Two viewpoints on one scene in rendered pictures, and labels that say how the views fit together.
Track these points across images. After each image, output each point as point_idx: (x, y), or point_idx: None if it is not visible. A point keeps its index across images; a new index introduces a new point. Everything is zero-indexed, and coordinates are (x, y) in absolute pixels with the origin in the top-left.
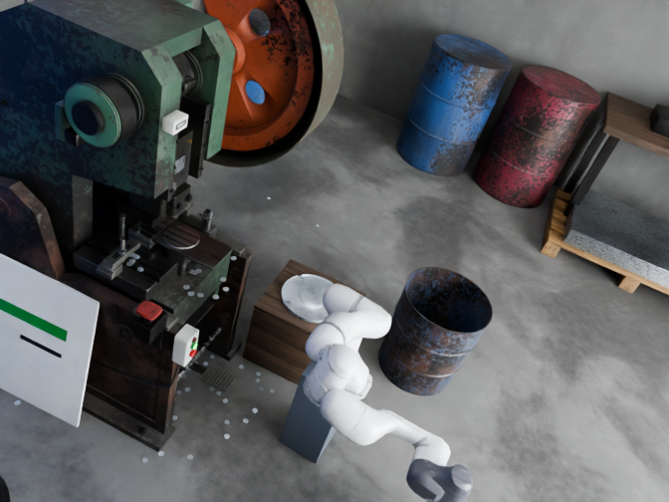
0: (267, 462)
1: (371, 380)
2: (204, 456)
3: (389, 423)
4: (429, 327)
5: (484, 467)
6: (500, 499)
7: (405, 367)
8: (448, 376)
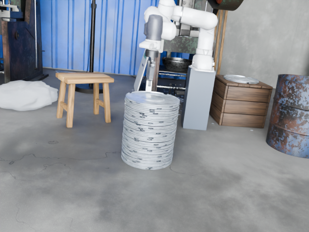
0: None
1: (210, 69)
2: None
3: (159, 14)
4: (278, 81)
5: (270, 175)
6: (257, 183)
7: (270, 122)
8: (293, 132)
